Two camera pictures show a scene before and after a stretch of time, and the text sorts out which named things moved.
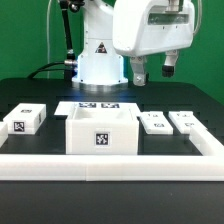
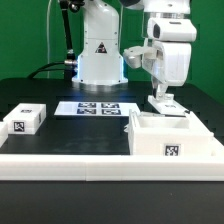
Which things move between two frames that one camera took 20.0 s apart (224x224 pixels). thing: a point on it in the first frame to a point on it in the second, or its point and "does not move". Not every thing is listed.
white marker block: (155, 123) to (168, 106)
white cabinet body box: (102, 130) to (158, 134)
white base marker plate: (64, 107) does not move
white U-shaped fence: (209, 166) does not move
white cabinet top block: (26, 118) does not move
